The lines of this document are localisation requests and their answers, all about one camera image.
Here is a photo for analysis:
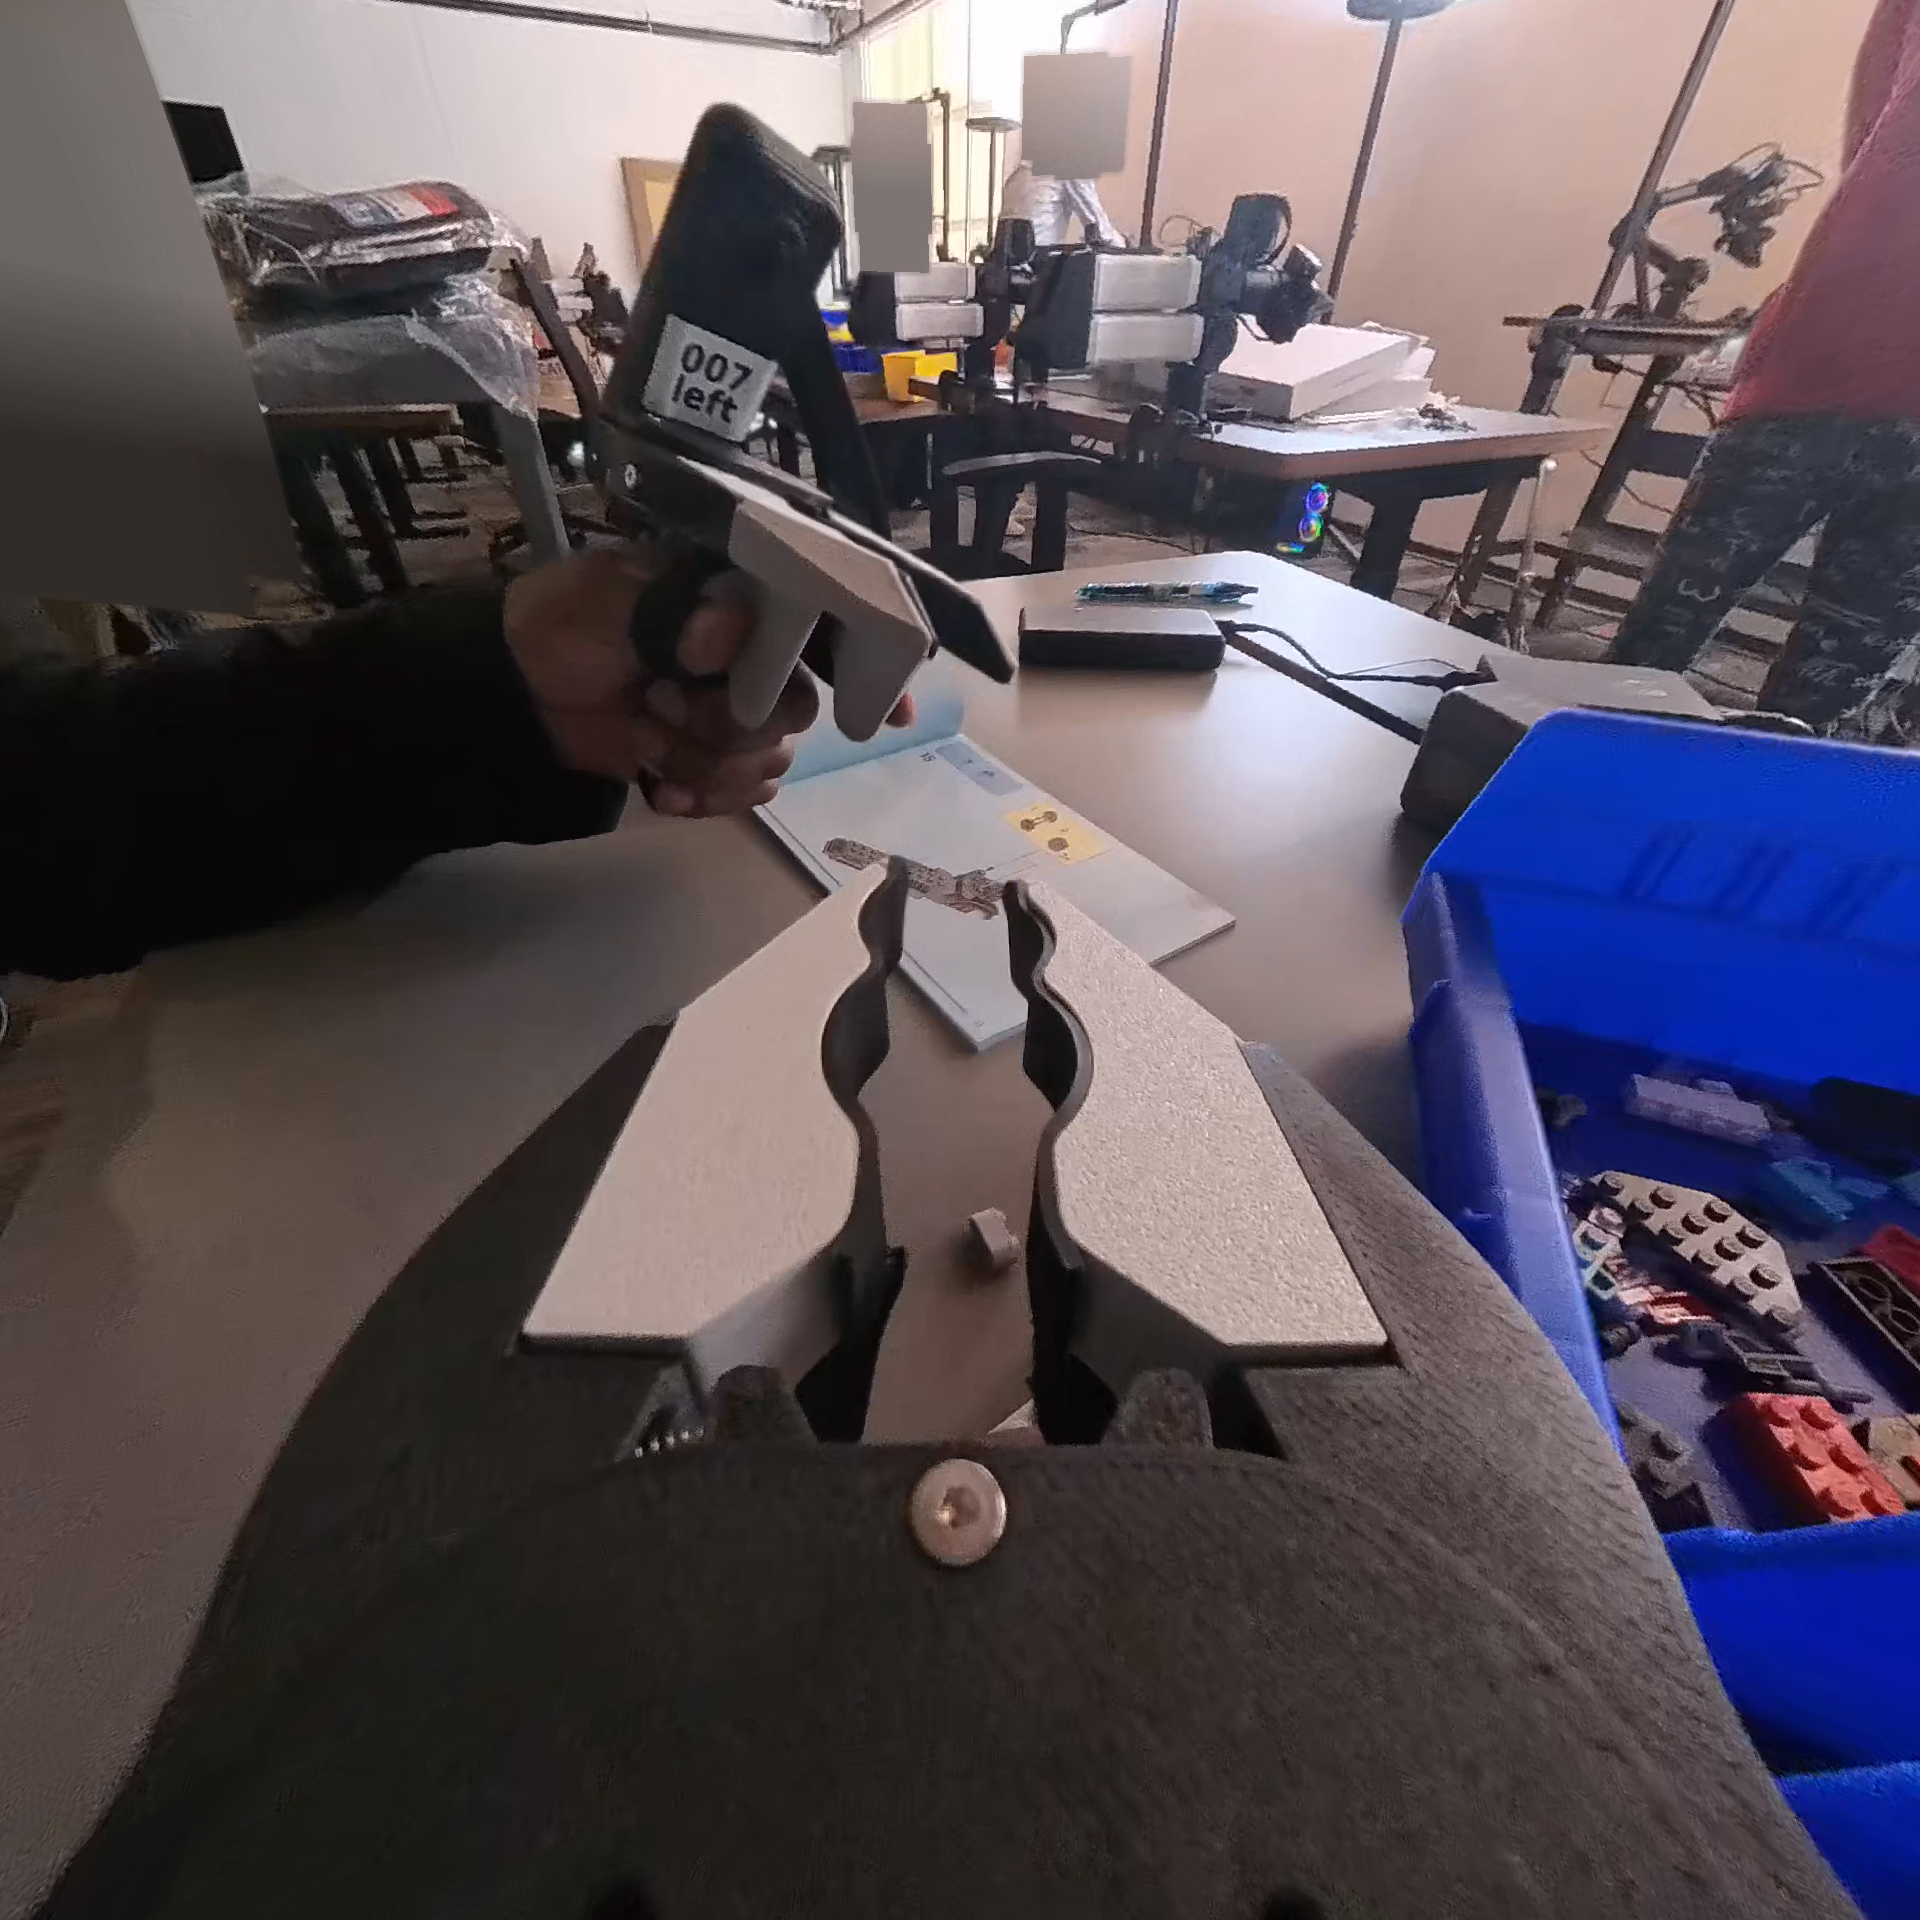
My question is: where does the person's left hand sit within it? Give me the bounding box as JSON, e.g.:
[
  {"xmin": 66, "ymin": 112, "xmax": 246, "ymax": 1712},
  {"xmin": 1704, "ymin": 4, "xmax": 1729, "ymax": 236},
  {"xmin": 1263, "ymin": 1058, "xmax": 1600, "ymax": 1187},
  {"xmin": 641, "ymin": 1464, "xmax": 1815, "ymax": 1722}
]
[{"xmin": 503, "ymin": 557, "xmax": 923, "ymax": 824}]

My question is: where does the blue plastic storage bin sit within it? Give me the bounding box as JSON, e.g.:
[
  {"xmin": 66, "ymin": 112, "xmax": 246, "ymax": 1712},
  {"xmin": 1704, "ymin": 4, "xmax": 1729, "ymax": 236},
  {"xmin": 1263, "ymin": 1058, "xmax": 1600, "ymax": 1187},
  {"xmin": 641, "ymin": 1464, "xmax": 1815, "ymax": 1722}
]
[
  {"xmin": 1403, "ymin": 709, "xmax": 1920, "ymax": 1779},
  {"xmin": 1775, "ymin": 1765, "xmax": 1920, "ymax": 1920}
]

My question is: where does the wooden top table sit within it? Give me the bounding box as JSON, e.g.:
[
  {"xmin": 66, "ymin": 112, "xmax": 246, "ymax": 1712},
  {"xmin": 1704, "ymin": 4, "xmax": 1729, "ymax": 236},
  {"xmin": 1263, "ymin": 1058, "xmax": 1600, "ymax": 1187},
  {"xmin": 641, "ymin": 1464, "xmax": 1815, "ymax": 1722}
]
[{"xmin": 1037, "ymin": 387, "xmax": 1614, "ymax": 601}]

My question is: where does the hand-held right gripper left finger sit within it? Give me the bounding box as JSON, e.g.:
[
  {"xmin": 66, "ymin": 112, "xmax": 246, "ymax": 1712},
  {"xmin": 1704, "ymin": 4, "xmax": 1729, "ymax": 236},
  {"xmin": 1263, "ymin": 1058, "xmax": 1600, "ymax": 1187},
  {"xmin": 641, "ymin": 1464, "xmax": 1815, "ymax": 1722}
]
[{"xmin": 523, "ymin": 862, "xmax": 910, "ymax": 1445}]

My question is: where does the pile of colourful toy bricks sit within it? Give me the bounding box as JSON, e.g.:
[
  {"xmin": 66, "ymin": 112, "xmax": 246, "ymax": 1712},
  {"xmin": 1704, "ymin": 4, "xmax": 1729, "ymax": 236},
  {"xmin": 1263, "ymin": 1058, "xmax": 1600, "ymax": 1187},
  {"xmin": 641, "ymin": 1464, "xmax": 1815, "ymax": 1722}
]
[{"xmin": 1547, "ymin": 1053, "xmax": 1920, "ymax": 1534}]

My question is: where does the grey side table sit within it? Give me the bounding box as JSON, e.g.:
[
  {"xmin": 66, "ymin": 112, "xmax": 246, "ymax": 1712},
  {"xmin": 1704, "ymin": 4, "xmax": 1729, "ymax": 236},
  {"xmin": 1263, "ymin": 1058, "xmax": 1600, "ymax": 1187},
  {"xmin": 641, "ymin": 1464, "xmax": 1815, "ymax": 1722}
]
[{"xmin": 246, "ymin": 316, "xmax": 575, "ymax": 590}]

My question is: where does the person's left forearm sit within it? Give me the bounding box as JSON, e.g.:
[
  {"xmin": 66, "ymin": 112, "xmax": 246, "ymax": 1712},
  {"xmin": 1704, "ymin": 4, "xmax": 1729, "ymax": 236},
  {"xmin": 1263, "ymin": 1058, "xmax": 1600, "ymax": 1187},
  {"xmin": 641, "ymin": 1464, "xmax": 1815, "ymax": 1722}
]
[{"xmin": 0, "ymin": 590, "xmax": 634, "ymax": 984}]

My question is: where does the black floor lamp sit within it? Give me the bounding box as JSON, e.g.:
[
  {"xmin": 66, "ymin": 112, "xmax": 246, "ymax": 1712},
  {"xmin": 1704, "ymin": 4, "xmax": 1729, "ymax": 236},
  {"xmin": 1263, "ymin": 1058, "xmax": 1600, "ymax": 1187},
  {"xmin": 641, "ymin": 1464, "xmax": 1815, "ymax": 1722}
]
[{"xmin": 1327, "ymin": 0, "xmax": 1449, "ymax": 301}]

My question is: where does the grey desk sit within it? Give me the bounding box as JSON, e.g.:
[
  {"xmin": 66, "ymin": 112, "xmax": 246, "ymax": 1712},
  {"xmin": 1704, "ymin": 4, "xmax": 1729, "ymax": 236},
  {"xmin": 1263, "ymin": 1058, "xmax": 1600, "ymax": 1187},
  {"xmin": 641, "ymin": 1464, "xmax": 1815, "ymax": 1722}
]
[{"xmin": 0, "ymin": 551, "xmax": 1727, "ymax": 1914}]

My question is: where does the black cable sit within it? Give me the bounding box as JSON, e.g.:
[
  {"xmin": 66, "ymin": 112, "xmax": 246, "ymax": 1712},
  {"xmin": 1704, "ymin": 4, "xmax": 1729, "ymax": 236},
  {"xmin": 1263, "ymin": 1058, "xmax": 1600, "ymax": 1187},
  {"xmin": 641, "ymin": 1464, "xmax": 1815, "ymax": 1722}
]
[{"xmin": 1216, "ymin": 617, "xmax": 1501, "ymax": 743}]

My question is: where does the black office chair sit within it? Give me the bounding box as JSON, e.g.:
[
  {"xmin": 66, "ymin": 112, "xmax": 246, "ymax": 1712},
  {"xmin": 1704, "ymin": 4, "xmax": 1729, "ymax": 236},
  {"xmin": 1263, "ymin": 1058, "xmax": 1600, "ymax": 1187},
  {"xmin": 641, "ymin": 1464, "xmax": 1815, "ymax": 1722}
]
[{"xmin": 773, "ymin": 277, "xmax": 1103, "ymax": 578}]

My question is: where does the black cube device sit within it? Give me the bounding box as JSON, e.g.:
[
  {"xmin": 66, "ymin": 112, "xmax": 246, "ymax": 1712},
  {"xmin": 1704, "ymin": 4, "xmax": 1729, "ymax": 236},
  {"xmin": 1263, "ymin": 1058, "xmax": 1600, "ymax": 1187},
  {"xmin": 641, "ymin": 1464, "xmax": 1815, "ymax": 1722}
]
[{"xmin": 1403, "ymin": 650, "xmax": 1727, "ymax": 839}]

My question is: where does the white flat box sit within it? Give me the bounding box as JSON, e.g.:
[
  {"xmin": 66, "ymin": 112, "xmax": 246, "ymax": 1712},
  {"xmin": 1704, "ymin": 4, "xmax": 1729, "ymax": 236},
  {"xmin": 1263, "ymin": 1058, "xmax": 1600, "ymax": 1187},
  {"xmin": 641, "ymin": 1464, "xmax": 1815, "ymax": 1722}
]
[{"xmin": 1209, "ymin": 325, "xmax": 1434, "ymax": 424}]

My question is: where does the light blue instruction booklet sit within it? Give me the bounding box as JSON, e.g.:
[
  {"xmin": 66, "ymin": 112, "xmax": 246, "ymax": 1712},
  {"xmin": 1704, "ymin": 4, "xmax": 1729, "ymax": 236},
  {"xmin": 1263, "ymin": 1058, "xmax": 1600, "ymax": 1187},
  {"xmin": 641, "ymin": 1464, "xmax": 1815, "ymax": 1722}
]
[{"xmin": 752, "ymin": 697, "xmax": 1239, "ymax": 1057}]

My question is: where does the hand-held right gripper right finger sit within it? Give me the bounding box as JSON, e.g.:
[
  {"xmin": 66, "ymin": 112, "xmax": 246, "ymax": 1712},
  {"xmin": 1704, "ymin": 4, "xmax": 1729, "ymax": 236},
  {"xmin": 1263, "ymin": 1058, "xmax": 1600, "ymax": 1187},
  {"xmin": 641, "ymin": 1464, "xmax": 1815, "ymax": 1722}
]
[{"xmin": 1003, "ymin": 885, "xmax": 1389, "ymax": 1449}]

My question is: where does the plastic wrapped dark bundle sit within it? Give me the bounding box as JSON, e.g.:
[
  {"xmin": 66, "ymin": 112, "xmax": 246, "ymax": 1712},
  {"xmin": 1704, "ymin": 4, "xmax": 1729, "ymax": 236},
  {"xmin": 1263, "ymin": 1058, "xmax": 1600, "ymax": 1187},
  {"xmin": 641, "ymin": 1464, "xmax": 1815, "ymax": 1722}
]
[{"xmin": 203, "ymin": 177, "xmax": 524, "ymax": 325}]

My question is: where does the framed beige board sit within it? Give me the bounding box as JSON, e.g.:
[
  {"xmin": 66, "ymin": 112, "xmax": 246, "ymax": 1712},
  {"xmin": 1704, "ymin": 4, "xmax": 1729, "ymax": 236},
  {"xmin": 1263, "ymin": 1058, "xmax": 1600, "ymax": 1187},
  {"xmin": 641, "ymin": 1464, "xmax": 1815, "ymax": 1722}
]
[{"xmin": 617, "ymin": 152, "xmax": 683, "ymax": 270}]

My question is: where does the flat black box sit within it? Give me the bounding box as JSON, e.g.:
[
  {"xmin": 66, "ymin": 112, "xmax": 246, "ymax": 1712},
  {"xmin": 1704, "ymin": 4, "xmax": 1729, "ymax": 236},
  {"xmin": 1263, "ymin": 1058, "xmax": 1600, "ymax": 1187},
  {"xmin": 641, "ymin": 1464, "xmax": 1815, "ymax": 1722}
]
[{"xmin": 1017, "ymin": 607, "xmax": 1229, "ymax": 669}]

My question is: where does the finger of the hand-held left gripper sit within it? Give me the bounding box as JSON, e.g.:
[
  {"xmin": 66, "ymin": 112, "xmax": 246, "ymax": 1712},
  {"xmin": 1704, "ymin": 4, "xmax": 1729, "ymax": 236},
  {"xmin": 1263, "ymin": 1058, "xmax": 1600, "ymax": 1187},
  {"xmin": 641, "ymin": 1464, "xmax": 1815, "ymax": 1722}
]
[{"xmin": 729, "ymin": 497, "xmax": 1021, "ymax": 748}]

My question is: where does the black frame rig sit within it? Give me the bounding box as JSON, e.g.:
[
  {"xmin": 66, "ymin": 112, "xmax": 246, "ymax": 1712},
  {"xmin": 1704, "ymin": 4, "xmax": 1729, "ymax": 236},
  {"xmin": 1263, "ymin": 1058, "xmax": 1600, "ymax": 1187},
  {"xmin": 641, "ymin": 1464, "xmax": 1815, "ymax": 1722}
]
[{"xmin": 1509, "ymin": 0, "xmax": 1825, "ymax": 631}]

